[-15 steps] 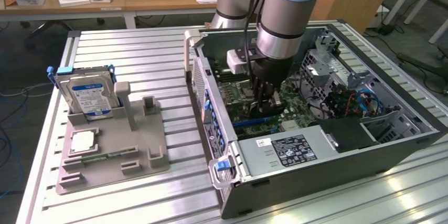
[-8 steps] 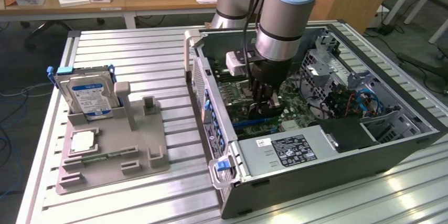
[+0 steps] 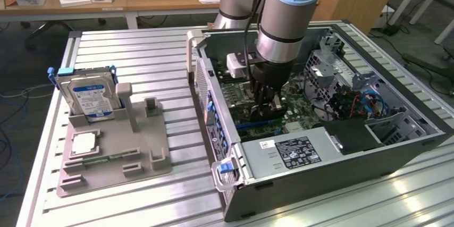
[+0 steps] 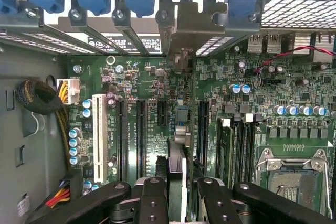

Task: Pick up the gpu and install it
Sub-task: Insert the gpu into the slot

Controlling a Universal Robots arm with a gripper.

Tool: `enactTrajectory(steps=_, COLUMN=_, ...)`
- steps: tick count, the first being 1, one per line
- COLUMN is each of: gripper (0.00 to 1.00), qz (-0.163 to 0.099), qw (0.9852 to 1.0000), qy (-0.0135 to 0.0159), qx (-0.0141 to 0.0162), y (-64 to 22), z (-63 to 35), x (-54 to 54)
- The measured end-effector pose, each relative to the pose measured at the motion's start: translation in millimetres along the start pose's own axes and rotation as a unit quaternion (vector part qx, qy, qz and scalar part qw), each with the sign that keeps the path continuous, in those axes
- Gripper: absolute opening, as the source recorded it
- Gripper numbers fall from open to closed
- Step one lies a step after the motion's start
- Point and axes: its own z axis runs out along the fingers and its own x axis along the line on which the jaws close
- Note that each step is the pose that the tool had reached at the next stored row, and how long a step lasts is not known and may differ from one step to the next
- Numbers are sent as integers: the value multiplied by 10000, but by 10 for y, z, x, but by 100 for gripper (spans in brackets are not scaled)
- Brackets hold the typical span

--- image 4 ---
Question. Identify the locking lever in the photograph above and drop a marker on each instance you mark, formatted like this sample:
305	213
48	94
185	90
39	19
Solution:
328	182

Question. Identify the long black expansion slot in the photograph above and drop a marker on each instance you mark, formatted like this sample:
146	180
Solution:
141	140
121	140

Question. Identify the installed RAM stick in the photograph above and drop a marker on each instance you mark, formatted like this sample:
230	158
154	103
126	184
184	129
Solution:
225	153

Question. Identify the dark grey PC case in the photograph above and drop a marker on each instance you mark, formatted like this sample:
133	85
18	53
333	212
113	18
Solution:
26	64

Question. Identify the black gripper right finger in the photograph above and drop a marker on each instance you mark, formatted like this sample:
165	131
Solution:
218	205

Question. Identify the CPU socket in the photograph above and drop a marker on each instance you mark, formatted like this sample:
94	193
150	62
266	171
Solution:
291	182

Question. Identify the short black expansion slot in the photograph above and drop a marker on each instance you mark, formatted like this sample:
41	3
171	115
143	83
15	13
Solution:
162	113

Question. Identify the white expansion slot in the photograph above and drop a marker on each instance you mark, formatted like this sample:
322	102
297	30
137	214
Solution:
99	134

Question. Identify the silver rear port block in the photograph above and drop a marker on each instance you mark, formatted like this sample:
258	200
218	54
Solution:
274	43
254	43

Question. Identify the white power connector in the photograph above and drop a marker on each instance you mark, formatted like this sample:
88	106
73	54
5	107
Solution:
72	90

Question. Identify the metal slot cover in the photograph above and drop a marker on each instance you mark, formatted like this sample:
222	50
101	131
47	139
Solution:
57	42
78	16
122	18
165	24

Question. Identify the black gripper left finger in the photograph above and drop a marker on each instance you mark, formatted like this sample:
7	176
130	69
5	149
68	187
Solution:
152	203

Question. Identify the empty RAM slot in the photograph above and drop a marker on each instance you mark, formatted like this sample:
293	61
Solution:
239	150

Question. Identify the green motherboard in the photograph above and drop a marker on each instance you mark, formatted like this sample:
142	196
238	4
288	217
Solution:
288	90

